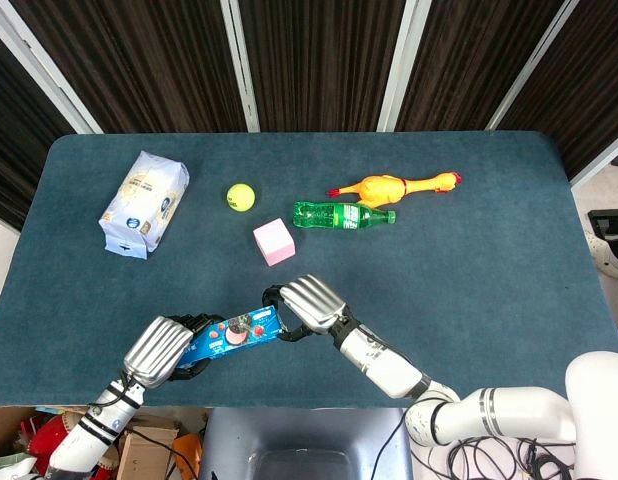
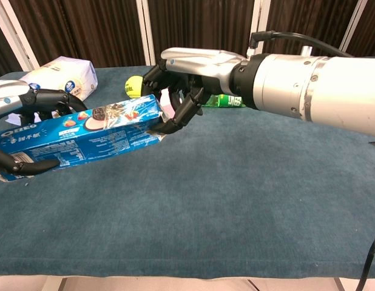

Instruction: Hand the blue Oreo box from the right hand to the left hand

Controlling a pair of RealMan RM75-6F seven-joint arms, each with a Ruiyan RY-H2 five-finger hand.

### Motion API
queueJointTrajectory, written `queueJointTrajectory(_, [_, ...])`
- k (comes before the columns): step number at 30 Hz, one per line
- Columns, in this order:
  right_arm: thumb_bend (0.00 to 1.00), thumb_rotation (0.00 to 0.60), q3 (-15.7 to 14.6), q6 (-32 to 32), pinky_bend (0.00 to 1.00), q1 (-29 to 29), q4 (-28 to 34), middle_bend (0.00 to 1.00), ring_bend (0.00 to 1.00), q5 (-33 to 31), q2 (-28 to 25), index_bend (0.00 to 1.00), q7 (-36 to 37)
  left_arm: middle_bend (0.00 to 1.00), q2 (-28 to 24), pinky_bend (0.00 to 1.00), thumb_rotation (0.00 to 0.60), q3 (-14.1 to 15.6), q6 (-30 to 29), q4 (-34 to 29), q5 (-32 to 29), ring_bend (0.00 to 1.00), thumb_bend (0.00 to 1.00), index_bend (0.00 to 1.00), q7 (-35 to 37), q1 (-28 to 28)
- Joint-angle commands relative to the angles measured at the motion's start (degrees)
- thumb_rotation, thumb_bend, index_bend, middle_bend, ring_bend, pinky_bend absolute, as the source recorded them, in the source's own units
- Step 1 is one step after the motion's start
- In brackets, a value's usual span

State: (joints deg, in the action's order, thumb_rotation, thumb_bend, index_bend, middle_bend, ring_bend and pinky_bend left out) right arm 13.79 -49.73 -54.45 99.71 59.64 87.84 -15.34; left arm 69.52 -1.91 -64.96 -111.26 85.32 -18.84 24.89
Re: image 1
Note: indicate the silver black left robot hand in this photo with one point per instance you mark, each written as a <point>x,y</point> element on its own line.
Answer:
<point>156,352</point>

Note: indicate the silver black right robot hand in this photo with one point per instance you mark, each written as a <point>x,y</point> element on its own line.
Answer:
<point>314,302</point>

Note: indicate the blue snack packet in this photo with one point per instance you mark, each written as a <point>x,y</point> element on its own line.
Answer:
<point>234,337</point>

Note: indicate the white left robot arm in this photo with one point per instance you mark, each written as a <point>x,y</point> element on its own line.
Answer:
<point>96,425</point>

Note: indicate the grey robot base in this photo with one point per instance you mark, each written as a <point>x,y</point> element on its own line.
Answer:
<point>299,440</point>

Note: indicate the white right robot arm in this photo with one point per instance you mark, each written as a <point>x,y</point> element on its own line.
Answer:
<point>389,365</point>

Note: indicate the pink foam cube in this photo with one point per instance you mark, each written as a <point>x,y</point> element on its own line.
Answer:
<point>274,242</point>

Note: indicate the green plastic soda bottle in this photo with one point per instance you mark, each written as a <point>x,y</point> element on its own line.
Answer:
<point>329,216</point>

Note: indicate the orange plastic object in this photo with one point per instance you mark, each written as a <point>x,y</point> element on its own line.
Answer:
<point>186,450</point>

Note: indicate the teal table cover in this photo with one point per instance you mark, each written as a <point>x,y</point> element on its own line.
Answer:
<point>439,280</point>

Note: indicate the yellow tennis ball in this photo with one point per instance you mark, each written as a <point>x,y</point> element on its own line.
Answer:
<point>240,197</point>

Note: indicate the yellow rubber chicken toy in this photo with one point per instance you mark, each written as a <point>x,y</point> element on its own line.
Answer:
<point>384,189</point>

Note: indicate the red round drum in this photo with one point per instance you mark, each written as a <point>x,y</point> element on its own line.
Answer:
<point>49,437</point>

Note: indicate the white blue tissue pack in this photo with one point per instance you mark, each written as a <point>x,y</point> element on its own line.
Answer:
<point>144,200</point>

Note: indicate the white rounded machine shell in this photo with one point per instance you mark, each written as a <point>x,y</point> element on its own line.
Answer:
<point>611,257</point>

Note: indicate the black flat device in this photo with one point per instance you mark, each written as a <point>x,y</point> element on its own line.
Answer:
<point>611,222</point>

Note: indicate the dark folding screen white frame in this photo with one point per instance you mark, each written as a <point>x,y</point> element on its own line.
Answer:
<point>314,60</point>

